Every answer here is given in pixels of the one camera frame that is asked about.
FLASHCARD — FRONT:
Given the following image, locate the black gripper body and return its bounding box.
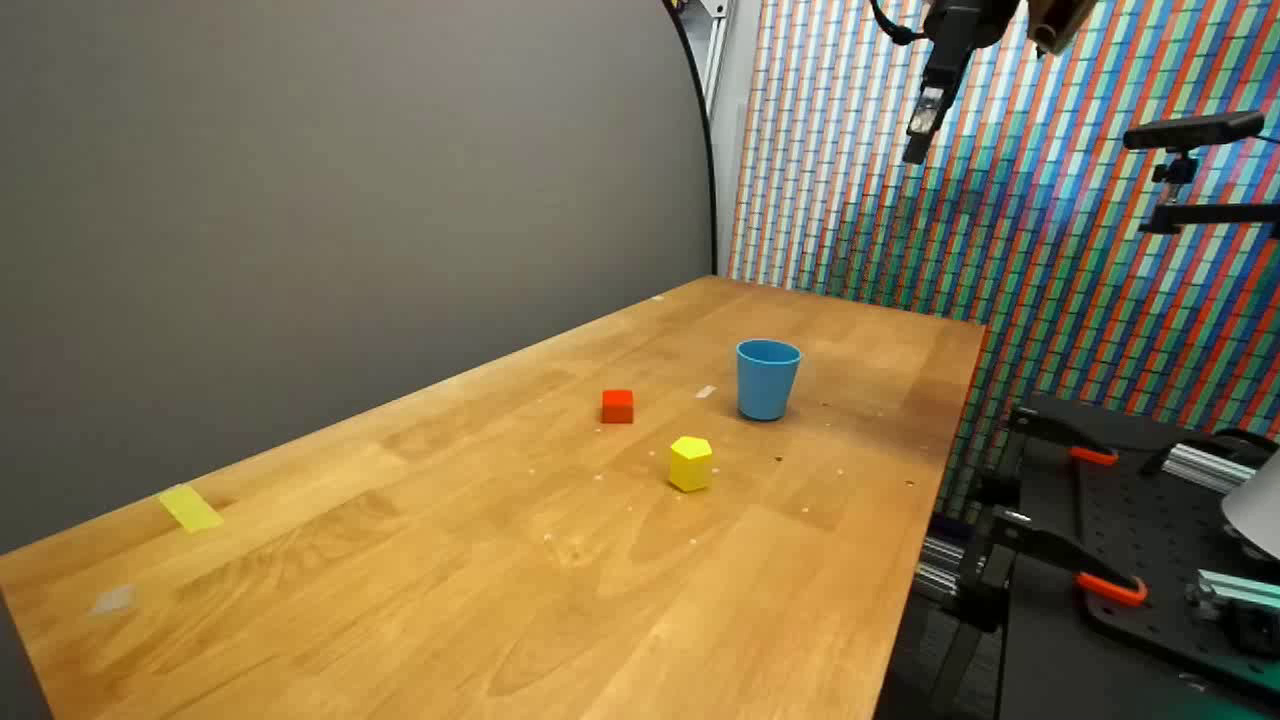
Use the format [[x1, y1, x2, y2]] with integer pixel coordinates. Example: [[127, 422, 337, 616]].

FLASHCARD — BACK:
[[922, 0, 1026, 65]]

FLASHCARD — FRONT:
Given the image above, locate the yellow cube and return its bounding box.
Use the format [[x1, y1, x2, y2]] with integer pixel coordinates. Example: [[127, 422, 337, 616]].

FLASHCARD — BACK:
[[663, 433, 718, 502]]

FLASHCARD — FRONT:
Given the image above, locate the blue cup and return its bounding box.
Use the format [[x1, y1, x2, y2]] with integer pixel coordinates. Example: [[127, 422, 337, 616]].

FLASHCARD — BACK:
[[734, 338, 808, 429]]

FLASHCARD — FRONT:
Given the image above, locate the red cube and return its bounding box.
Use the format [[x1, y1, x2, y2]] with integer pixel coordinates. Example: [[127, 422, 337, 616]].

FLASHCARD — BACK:
[[597, 385, 639, 429]]

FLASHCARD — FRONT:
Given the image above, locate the colourful patterned cloth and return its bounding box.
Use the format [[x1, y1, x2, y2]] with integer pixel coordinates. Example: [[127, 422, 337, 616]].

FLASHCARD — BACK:
[[730, 0, 1280, 443]]

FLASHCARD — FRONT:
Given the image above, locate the black backdrop edge hoop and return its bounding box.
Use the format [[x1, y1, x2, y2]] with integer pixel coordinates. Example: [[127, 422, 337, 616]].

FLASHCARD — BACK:
[[661, 0, 725, 280]]

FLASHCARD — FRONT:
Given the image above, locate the silver aluminium extrusion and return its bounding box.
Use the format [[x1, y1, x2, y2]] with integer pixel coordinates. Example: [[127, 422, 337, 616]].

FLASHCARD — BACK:
[[1156, 439, 1266, 502], [1192, 566, 1280, 620]]

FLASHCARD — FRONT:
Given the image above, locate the black looped cable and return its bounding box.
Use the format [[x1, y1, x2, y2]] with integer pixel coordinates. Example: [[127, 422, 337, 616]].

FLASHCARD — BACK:
[[869, 0, 931, 48]]

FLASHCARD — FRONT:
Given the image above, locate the tan wrist camera mount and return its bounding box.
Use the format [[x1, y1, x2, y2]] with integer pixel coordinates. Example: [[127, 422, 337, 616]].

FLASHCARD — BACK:
[[1030, 0, 1099, 60]]

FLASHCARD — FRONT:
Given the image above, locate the black camera on stand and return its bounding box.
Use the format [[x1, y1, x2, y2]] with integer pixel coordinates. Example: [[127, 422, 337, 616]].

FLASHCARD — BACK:
[[1121, 109, 1280, 241]]

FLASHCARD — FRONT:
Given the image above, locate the black clamp orange handle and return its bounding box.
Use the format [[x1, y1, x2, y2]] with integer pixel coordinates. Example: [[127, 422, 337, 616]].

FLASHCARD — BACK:
[[1002, 402, 1126, 477], [981, 506, 1151, 616]]

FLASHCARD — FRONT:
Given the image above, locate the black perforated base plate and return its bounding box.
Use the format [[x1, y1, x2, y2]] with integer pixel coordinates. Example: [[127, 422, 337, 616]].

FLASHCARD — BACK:
[[993, 396, 1280, 704]]

